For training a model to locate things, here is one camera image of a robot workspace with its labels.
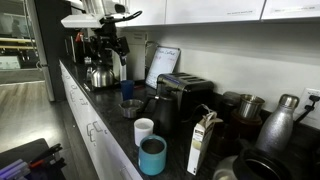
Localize clear glass bowl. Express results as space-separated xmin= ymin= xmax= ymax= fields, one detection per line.
xmin=118 ymin=98 xmax=146 ymax=120

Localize black red-handled tool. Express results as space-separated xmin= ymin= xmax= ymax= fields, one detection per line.
xmin=28 ymin=143 xmax=67 ymax=170

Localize purple markers bundle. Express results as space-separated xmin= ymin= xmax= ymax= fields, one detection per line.
xmin=0 ymin=158 xmax=32 ymax=180

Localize steel coffee dripper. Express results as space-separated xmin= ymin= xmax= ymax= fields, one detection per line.
xmin=237 ymin=93 xmax=266 ymax=120

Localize white lower cabinet drawers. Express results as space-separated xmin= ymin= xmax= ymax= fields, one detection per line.
xmin=58 ymin=59 xmax=145 ymax=180

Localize stainless steel toaster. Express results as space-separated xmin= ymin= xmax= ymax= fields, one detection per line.
xmin=155 ymin=72 xmax=215 ymax=125

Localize blue plastic cup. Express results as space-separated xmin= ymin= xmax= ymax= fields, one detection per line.
xmin=119 ymin=79 xmax=135 ymax=102

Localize teal tumbler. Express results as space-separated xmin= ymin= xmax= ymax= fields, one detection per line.
xmin=137 ymin=134 xmax=168 ymax=177

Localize black coffee maker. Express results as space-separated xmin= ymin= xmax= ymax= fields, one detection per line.
xmin=64 ymin=31 xmax=88 ymax=65

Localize white carton box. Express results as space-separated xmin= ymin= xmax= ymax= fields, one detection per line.
xmin=186 ymin=110 xmax=219 ymax=176

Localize steel round vessel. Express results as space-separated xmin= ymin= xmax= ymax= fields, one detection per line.
xmin=211 ymin=155 xmax=240 ymax=180

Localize white cup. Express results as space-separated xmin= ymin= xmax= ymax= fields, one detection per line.
xmin=133 ymin=117 xmax=155 ymax=148

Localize silver metal bottle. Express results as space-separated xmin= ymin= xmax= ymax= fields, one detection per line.
xmin=254 ymin=93 xmax=300 ymax=156

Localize white wall outlet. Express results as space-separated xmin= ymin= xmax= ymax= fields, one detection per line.
xmin=298 ymin=87 xmax=320 ymax=122

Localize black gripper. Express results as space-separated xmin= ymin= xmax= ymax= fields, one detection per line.
xmin=88 ymin=23 xmax=118 ymax=67

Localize black gooseneck kettle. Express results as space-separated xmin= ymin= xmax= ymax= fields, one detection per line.
xmin=143 ymin=91 xmax=180 ymax=136

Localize black lidded jar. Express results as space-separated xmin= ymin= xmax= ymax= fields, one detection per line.
xmin=218 ymin=91 xmax=242 ymax=125

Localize small whiteboard with handwriting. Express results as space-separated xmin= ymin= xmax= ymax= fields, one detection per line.
xmin=144 ymin=45 xmax=182 ymax=90

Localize brown glass carafe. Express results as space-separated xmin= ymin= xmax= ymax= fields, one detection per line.
xmin=229 ymin=109 xmax=265 ymax=142

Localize stainless steel carafe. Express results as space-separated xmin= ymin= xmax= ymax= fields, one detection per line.
xmin=86 ymin=63 xmax=116 ymax=90

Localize large black round container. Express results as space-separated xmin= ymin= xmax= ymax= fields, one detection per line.
xmin=232 ymin=147 xmax=295 ymax=180

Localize steel refrigerator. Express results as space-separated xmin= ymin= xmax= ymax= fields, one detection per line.
xmin=25 ymin=0 xmax=73 ymax=103

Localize white upper cabinet door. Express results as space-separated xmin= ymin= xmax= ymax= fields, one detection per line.
xmin=261 ymin=0 xmax=320 ymax=21
xmin=114 ymin=0 xmax=167 ymax=28
xmin=165 ymin=0 xmax=266 ymax=25

